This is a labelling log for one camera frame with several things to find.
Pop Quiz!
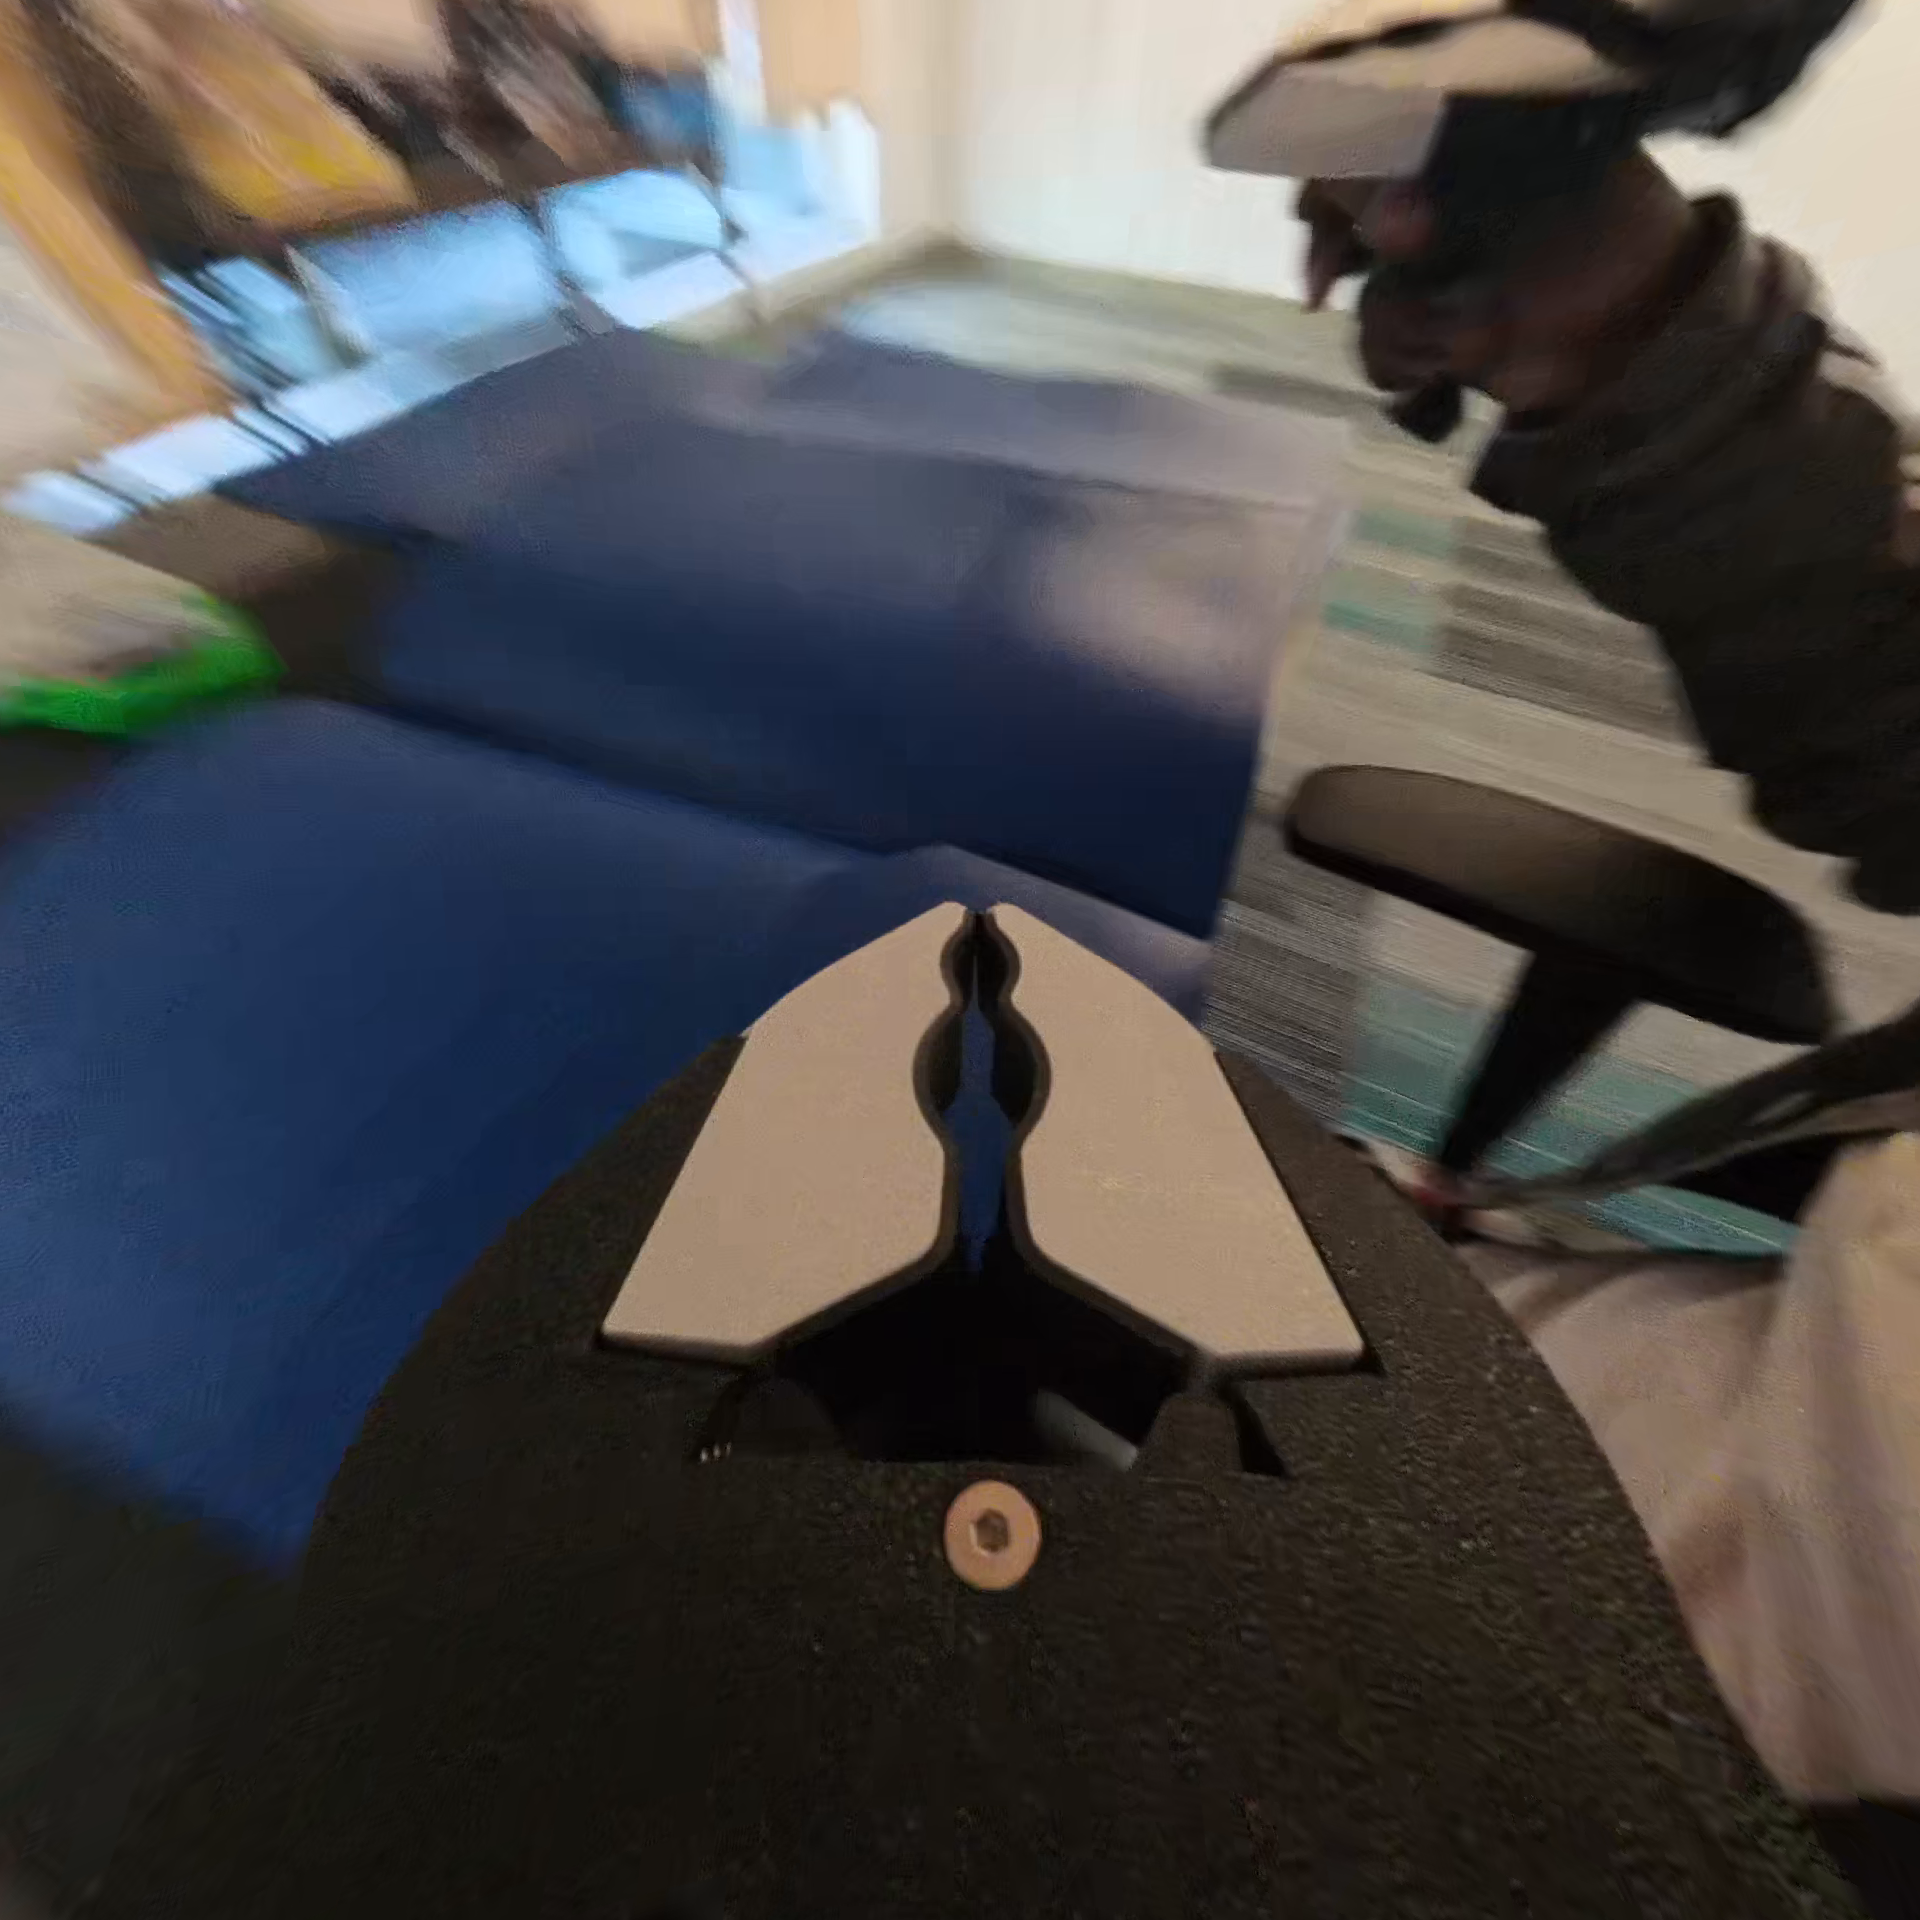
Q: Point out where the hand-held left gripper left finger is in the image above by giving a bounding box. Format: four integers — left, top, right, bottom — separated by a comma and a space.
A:
601, 898, 974, 1365

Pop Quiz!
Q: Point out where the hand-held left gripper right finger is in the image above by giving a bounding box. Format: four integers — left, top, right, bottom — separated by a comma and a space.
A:
981, 903, 1365, 1376

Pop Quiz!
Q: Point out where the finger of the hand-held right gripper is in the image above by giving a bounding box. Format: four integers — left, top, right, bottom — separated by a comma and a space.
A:
1201, 18, 1642, 182

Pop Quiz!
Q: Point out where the blue cloth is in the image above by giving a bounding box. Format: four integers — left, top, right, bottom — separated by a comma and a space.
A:
0, 700, 1219, 1568

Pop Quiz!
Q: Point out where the large blue plastic sheet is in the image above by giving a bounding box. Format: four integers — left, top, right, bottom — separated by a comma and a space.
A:
222, 328, 1361, 939

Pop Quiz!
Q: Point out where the person's right forearm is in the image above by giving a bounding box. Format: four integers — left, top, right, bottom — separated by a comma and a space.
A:
1467, 195, 1920, 910

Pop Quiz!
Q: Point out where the black office chair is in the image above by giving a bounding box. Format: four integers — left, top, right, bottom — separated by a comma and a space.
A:
1284, 762, 1843, 1182

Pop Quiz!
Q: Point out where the person's leg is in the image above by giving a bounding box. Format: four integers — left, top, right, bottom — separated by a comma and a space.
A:
1460, 1133, 1920, 1811

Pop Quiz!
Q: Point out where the green tape roll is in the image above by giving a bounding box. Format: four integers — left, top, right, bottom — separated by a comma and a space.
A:
0, 588, 289, 739

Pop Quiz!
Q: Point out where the black strap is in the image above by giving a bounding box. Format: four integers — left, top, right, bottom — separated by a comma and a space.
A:
1437, 1001, 1920, 1217

